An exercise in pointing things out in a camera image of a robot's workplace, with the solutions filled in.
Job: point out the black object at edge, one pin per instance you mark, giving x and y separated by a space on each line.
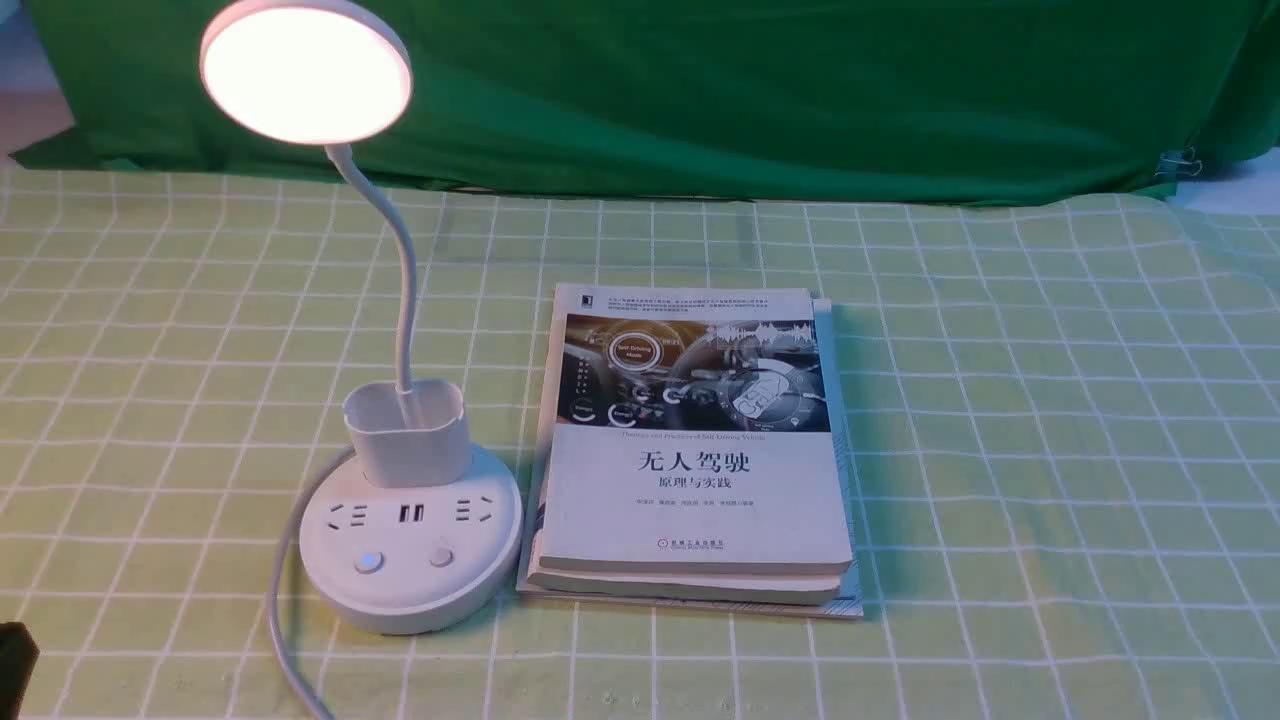
19 655

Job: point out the middle book under top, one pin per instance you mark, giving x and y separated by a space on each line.
700 588

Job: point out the metal binder clip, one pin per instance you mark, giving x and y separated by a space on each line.
1177 165

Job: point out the green backdrop cloth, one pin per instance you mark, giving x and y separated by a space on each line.
963 102

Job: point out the top white paperback book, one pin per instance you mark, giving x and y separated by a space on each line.
690 490

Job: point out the bottom thin book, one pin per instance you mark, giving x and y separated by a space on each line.
845 560

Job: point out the white desk lamp with base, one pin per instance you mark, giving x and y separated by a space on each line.
419 526

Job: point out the green checkered tablecloth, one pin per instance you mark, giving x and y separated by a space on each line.
1063 430

